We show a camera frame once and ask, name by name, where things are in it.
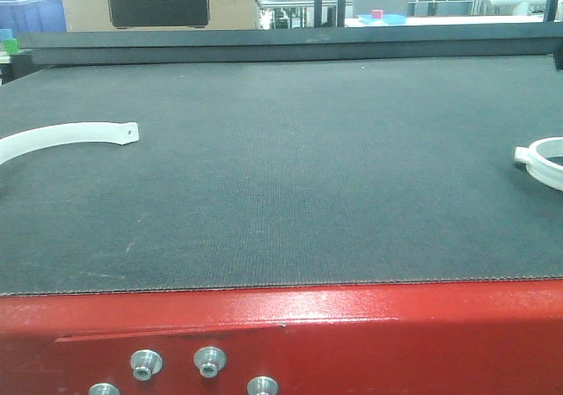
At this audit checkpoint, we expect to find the blue tray in background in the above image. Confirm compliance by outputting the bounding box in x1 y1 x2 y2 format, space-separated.
357 14 408 26

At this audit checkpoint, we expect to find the white PVC ring fitting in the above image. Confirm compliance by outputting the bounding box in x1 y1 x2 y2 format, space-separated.
514 136 562 191

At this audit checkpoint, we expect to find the silver bolt lower right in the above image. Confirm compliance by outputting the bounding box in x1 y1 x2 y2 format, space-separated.
246 376 280 395

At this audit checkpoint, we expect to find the silver bolt upper right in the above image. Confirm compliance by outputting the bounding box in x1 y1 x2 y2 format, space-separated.
194 347 227 378

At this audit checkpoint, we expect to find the cardboard box with black label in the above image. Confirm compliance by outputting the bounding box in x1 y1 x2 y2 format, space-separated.
62 0 260 32

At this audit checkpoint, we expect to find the blue plastic crate far left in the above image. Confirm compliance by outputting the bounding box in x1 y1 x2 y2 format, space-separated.
1 0 67 35

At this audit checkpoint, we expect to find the red metal robot base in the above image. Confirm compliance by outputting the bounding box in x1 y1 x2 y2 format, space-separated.
1 280 562 394

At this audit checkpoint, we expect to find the green cube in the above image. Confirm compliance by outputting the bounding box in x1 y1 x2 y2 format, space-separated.
2 38 19 55

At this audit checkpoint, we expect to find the silver bolt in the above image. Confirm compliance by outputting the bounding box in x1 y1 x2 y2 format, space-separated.
194 347 227 378
88 382 121 395
130 349 164 382
246 376 280 395

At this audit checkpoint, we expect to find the dark grey board at back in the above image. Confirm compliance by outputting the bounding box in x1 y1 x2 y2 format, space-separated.
18 22 562 66

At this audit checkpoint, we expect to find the dark grey table mat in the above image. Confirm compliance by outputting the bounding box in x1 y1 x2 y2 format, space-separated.
1 56 562 295

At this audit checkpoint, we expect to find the silver bolt lower left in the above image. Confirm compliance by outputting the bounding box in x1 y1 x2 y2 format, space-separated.
88 382 121 395

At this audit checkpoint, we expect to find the silver bolt upper left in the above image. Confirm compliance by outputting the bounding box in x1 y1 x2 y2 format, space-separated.
130 349 164 382

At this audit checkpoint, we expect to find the white curved plastic clamp strap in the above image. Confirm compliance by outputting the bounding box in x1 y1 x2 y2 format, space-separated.
0 121 140 166

